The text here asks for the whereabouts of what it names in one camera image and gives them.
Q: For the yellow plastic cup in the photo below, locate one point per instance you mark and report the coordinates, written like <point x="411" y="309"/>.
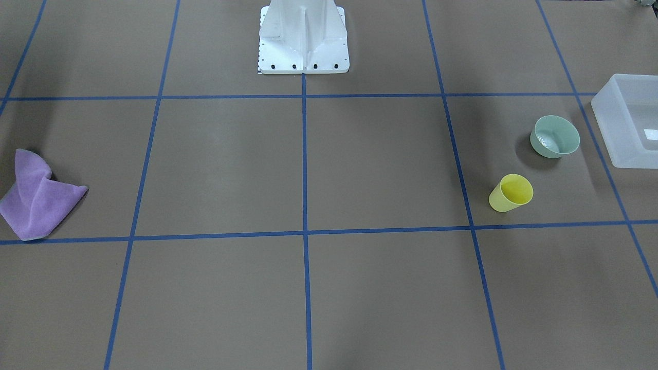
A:
<point x="510" y="193"/>

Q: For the green bowl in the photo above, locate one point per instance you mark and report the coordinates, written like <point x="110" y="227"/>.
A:
<point x="554" y="137"/>

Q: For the purple microfiber cloth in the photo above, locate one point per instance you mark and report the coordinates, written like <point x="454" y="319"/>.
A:
<point x="36" y="204"/>

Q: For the translucent white plastic box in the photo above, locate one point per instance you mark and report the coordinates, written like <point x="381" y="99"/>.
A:
<point x="626" y="112"/>

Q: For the white pedestal base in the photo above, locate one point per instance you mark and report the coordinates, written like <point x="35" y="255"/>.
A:
<point x="303" y="37"/>

